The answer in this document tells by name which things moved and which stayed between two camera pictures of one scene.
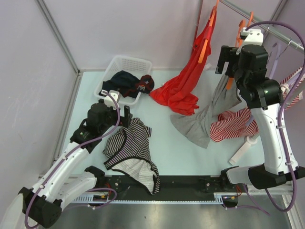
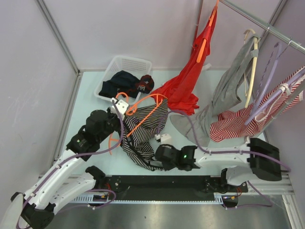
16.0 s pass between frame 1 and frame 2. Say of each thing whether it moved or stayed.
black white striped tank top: moved
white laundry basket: stayed
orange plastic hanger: moved
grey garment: stayed
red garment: stayed
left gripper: moved
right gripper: moved
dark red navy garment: stayed
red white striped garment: stayed
